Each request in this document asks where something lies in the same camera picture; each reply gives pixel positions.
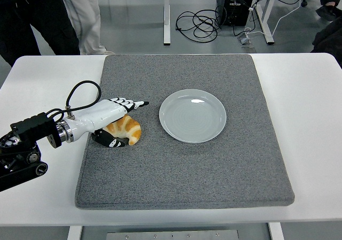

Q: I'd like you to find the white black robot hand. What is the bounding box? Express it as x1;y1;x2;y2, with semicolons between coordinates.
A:
68;97;150;148

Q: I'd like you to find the golden croissant bread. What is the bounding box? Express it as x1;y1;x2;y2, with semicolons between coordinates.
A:
103;114;142;146

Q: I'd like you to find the round grey plate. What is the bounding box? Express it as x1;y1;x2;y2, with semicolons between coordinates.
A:
159;89;227;144

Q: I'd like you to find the grey metal plate with screws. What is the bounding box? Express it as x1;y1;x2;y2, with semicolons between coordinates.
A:
106;229;240;240

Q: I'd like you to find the person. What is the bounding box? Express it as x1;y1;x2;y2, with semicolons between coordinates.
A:
56;0;116;56
311;17;342;61
0;0;81;67
315;0;342;21

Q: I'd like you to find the grey fabric mat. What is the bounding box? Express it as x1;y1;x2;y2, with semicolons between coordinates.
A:
74;54;296;211

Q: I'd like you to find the white desk leg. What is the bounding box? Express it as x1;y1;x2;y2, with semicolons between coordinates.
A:
255;0;276;45
162;0;172;46

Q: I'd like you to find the white table leg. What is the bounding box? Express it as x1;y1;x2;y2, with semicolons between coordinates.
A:
268;222;285;240
66;225;83;240

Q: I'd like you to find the grey floor power adapter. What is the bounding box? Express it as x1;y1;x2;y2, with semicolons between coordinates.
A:
237;35;255;48

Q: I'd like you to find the black computer tower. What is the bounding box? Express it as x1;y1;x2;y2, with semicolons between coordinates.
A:
216;0;258;27

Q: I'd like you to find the coiled black floor cable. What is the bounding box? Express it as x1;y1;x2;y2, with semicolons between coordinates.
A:
175;9;224;43

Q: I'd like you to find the white floor cable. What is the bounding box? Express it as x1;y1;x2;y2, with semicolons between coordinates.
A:
244;2;301;37

